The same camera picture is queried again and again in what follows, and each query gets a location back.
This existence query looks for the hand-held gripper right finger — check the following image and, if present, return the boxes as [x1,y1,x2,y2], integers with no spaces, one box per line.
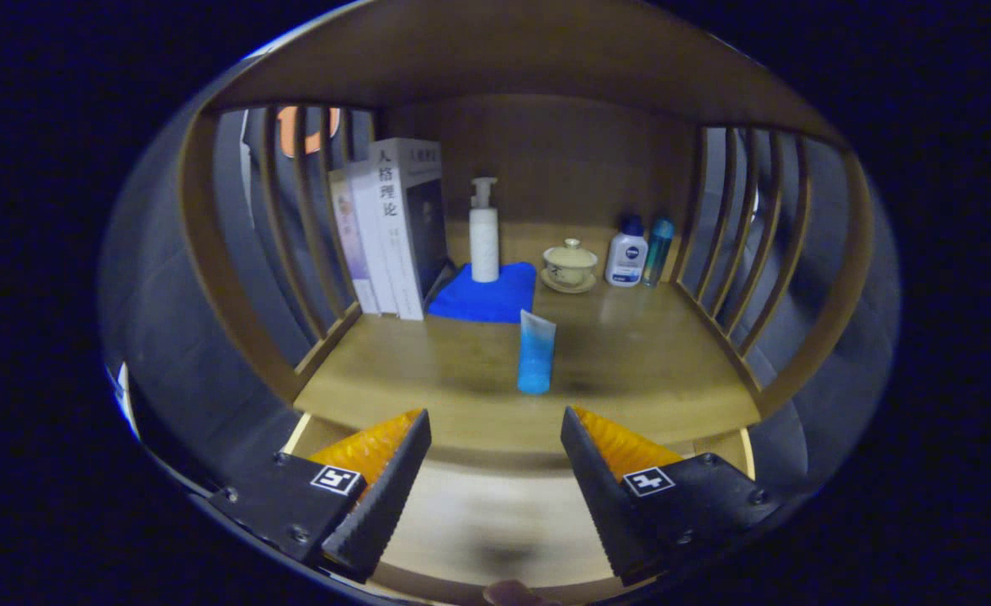
[560,406,778,587]

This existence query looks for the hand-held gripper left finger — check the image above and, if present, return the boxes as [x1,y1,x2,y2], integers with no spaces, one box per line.
[209,408,433,583]

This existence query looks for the wooden drawer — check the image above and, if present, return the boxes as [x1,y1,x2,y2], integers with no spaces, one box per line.
[280,412,757,603]

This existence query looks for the blue and white tube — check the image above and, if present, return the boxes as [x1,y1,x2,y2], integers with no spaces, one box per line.
[518,309,557,396]

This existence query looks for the wooden countertop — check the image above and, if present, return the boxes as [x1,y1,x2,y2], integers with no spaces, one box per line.
[293,219,763,455]

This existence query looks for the wooden cabinet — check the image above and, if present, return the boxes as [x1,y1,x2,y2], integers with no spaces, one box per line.
[177,0,875,422]

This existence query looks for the beige saucer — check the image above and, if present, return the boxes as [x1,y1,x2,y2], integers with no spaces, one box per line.
[540,269,599,295]

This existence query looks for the blue folded cloth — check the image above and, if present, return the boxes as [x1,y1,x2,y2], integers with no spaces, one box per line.
[428,262,538,324]

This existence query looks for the beige lidded teacup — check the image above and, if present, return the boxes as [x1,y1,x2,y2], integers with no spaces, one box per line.
[543,238,599,287]

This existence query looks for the white lotion bottle blue cap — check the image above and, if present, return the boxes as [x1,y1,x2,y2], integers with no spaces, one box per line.
[605,215,648,288]

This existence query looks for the slim teal bottle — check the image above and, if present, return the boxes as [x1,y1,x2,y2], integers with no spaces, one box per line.
[642,217,675,288]

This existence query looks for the thin purple book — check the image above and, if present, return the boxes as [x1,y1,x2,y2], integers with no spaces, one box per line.
[329,168,381,315]

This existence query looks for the thick white and black book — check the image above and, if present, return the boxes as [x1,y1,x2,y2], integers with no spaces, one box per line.
[368,138,450,322]

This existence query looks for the white pump bottle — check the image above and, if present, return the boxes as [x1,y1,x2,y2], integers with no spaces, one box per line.
[470,177,500,284]

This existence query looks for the white side shelf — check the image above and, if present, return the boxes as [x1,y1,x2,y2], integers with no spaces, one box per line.
[106,362,141,440]

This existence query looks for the black backdrop cloth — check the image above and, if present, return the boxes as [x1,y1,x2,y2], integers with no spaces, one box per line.
[99,105,900,497]

